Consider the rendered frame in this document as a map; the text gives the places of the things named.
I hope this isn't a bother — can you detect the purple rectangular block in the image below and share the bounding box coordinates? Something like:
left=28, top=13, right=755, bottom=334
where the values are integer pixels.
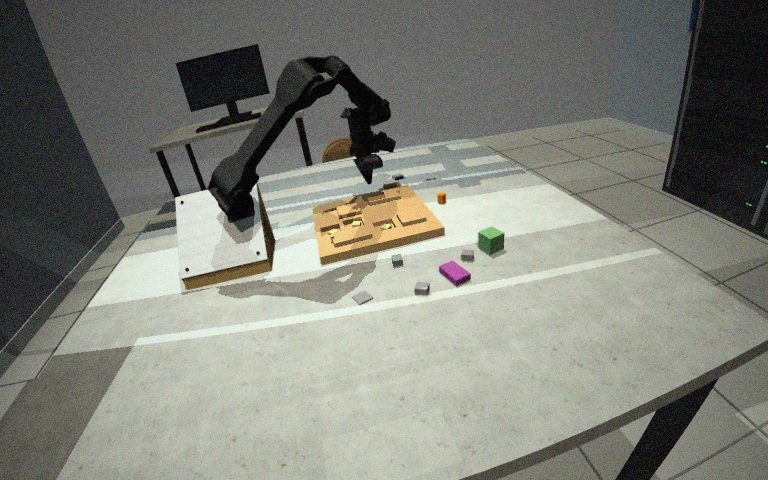
left=439, top=260, right=471, bottom=286

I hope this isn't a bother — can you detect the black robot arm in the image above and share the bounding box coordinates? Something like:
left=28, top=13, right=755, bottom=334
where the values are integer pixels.
left=207, top=56, right=391, bottom=223

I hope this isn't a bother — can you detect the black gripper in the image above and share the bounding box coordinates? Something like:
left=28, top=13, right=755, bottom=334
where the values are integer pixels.
left=349, top=129, right=383, bottom=184

